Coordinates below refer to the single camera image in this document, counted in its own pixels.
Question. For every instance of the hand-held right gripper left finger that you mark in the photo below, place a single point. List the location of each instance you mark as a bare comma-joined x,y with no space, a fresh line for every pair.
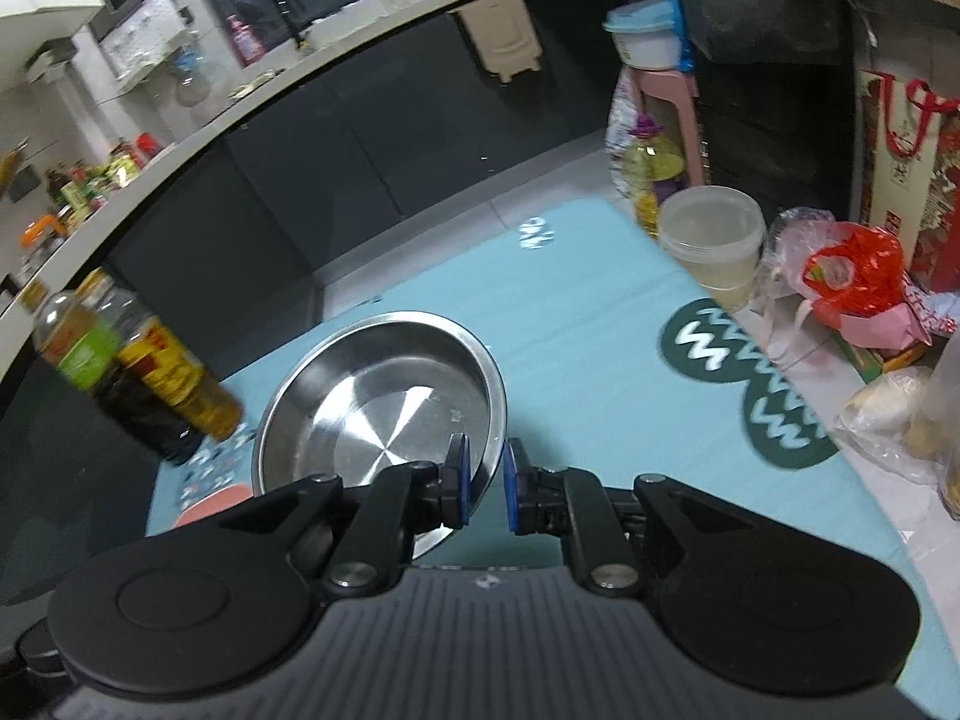
465,480

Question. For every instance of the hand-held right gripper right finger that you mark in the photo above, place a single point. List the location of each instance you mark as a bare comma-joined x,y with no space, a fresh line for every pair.
512,487

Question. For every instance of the stainless steel bowl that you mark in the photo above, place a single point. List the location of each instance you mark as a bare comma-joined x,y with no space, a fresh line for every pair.
375,397

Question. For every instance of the blue printed tablecloth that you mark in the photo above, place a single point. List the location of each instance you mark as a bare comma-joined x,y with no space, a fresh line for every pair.
585,360

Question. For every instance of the pink dish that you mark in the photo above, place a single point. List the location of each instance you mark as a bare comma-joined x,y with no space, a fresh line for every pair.
214,506

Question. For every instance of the yellow oil bottle red label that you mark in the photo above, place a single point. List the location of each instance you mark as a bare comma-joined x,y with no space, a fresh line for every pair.
191,382

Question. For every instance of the translucent plastic tub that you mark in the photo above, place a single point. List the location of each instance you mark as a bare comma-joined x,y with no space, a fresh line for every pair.
709,240

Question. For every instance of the clear plastic bag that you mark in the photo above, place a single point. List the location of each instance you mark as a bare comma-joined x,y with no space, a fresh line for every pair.
780,292

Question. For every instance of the dark vinegar bottle green label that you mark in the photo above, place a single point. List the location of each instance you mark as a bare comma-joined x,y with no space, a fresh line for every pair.
127,397

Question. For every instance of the oil jug purple cap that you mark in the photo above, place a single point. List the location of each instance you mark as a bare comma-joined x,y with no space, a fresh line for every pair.
649,165

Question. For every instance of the floral printed bag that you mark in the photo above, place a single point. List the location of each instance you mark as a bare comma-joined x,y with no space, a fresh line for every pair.
622,127

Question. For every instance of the bagged bread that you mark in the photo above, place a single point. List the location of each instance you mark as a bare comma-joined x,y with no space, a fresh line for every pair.
892,412

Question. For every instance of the pink paper wrap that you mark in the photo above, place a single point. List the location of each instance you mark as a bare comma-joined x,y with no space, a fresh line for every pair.
885,330

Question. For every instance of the red plastic bag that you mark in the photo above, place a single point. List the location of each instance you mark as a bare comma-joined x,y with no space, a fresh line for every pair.
855,270

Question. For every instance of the pink plastic stool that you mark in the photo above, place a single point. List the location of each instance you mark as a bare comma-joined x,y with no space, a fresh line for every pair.
675,90

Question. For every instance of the beige hanging bin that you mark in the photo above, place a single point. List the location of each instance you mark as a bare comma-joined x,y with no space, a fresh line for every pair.
499,37

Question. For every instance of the white container blue lid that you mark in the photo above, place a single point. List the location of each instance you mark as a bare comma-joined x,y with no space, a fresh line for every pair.
641,34

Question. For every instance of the row of condiment bottles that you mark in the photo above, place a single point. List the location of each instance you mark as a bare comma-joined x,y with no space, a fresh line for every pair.
97,180

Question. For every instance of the black mesh rack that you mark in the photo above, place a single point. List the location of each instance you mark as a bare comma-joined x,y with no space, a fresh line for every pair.
772,75

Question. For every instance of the orange lidded jar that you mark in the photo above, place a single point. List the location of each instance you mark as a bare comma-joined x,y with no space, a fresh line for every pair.
41,234

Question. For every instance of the pink soap bottle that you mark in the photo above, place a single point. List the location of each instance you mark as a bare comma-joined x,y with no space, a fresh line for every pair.
246,41

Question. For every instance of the black kitchen faucet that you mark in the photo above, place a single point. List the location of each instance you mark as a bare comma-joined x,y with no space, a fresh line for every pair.
283,11

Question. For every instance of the red gift bag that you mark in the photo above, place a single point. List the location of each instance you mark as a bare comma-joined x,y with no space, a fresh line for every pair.
907,165

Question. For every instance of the blue shelf frame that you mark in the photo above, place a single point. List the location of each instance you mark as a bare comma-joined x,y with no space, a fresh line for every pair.
675,0

